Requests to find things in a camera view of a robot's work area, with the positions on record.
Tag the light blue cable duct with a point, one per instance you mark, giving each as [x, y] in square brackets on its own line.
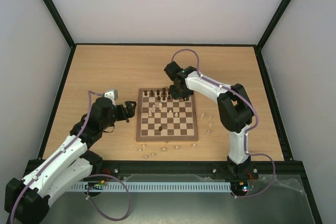
[154, 187]

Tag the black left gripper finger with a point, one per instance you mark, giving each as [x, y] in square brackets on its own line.
[130, 104]
[129, 113]

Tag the black frame post left rear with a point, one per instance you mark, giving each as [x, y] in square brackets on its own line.
[59, 22]

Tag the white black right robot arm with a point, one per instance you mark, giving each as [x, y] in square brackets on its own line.
[234, 107]

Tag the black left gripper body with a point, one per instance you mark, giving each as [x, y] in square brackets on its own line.
[121, 116]

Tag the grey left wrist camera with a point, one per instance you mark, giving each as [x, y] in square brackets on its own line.
[112, 94]

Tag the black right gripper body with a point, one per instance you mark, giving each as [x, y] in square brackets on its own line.
[179, 94]

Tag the black frame post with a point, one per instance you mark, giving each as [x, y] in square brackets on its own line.
[59, 22]
[273, 23]

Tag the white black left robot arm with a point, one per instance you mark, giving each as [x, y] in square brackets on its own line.
[29, 199]

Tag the wooden chess board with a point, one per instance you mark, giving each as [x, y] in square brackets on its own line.
[174, 129]

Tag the black frame post right rear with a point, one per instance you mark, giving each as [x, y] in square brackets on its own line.
[273, 23]

